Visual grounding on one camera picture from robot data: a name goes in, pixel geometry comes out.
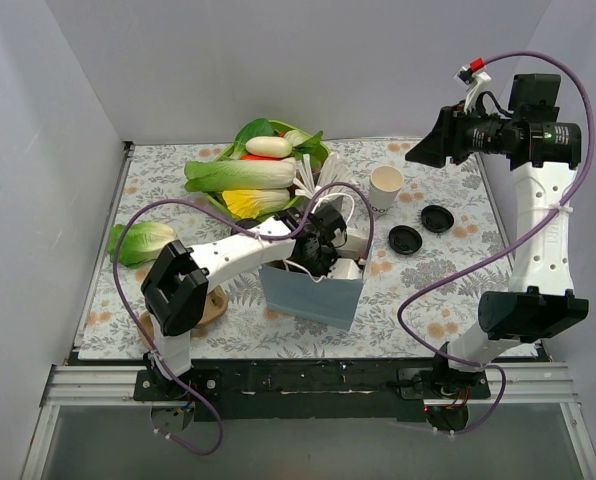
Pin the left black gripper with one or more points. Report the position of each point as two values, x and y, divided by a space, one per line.
316 251

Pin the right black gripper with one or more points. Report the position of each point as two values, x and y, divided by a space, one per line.
448 135

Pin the white paper bag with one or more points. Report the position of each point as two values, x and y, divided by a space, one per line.
289 288

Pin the black coffee lid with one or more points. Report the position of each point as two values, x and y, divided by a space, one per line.
436 219
404 240
247 223

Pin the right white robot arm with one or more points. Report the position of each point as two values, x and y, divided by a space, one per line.
544 155

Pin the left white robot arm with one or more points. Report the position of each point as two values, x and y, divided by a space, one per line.
176 289

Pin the stacked white paper cup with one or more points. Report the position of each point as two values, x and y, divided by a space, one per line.
385 183

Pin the white wrapped straws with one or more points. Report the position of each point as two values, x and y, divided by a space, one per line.
333 170

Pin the yellow napa cabbage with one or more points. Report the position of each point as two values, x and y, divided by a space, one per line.
247 203

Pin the long green napa cabbage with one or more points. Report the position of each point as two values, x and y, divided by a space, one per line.
219 176

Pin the small bok choy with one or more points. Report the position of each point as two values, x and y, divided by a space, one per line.
302 144

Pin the white radish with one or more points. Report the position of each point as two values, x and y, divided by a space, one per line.
269 146

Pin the orange carrot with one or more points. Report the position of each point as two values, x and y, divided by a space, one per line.
253 157

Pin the green bok choy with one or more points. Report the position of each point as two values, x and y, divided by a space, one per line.
255 128

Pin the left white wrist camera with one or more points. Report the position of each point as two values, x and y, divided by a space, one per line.
352 255

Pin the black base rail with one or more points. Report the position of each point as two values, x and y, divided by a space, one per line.
303 389

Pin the aluminium frame rail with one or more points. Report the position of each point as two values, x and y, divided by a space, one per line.
119 385

